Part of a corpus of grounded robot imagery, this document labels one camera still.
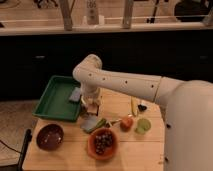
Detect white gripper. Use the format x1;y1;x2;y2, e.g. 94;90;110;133
81;88;101;109

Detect tan rectangular eraser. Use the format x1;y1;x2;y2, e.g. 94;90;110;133
87;104;99;115

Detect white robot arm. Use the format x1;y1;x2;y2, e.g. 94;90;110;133
72;54;213;171

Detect orange bowl with grapes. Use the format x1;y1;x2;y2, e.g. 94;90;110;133
87;128;118;161

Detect purple bowl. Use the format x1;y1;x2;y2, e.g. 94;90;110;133
36;124;64;151

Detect grey cloth in tray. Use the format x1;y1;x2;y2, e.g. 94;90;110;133
69;87;81;102

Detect grey sponge block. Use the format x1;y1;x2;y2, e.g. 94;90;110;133
80;115;98;131

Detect green plastic tray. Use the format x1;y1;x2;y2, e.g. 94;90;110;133
34;75;81;122

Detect yellow banana toy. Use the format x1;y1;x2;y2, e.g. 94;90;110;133
131;97;137;117

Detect orange toy fruit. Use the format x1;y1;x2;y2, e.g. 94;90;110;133
120;116;133;132

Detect dark small toy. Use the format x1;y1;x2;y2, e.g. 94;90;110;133
138;104;147;112

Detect green toy fruit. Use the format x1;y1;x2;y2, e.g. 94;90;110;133
135;118;151;134

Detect black pole left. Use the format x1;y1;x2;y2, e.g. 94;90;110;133
17;129;32;171

